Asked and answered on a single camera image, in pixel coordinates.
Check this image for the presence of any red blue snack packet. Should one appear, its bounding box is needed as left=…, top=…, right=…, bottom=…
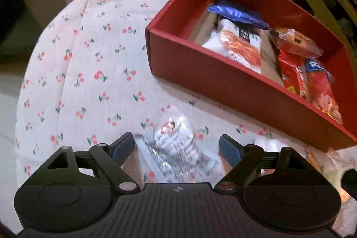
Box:
left=304, top=57, right=343, bottom=125

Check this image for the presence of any blue foil snack packet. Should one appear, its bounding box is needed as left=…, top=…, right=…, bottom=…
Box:
left=208, top=0, right=270, bottom=30

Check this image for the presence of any white orange snack packet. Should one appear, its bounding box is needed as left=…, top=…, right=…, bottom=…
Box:
left=201, top=19, right=265, bottom=74

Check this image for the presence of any cherry print cloth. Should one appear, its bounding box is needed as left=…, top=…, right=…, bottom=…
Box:
left=15, top=0, right=357, bottom=236

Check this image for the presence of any clear orange snack packet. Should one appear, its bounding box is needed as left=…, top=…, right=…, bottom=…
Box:
left=269, top=27, right=324, bottom=58

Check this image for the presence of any red cardboard box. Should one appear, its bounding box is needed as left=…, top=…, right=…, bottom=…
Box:
left=145, top=0, right=357, bottom=151

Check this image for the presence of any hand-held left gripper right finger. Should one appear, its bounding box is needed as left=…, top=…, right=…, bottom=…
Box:
left=214, top=134, right=321, bottom=195

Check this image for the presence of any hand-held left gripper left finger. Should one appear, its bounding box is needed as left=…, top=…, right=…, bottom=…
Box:
left=42, top=132, right=140, bottom=194

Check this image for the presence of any clear white snack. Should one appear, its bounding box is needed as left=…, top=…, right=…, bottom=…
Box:
left=134, top=112, right=225, bottom=184

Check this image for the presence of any red yellow snack packet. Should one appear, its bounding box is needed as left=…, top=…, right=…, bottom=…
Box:
left=277, top=50, right=310, bottom=102

